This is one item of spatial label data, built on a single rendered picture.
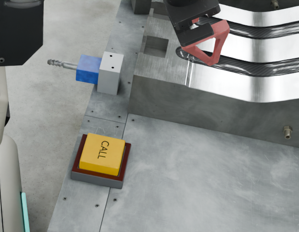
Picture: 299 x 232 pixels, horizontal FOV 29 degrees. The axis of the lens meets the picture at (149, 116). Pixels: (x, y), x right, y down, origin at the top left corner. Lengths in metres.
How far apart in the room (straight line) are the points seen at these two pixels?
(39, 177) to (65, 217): 1.06
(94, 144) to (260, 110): 0.28
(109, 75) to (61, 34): 1.46
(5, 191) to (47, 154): 0.47
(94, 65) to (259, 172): 0.34
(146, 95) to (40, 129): 1.12
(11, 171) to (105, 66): 0.65
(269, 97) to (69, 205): 0.36
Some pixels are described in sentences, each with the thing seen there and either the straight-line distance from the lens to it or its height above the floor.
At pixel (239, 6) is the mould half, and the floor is 0.83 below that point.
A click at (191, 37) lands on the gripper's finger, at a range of 0.76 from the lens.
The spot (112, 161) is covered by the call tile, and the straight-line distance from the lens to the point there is 0.87.
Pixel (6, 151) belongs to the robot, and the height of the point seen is 0.28.
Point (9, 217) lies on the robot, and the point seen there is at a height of 0.28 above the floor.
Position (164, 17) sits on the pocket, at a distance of 1.12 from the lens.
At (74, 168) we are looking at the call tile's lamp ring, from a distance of 0.88.
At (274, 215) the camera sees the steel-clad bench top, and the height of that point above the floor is 0.80.
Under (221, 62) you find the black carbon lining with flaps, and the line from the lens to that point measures 1.02.
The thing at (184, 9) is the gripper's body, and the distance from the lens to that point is 0.77.
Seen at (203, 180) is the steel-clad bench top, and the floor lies 0.80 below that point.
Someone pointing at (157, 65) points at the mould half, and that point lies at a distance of 0.96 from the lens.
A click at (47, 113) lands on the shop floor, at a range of 2.10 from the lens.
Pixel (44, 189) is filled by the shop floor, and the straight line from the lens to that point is 1.88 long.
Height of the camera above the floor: 1.50
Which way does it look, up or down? 45 degrees down
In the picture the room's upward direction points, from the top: 12 degrees clockwise
